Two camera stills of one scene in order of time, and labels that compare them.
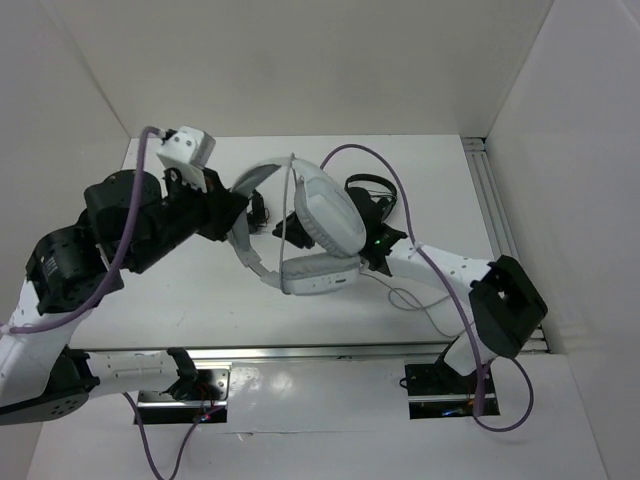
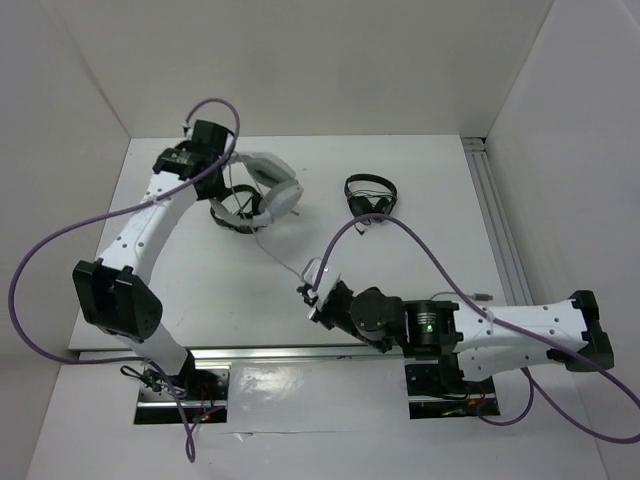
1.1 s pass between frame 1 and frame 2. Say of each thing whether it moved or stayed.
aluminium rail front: stayed
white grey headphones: moved
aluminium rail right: stayed
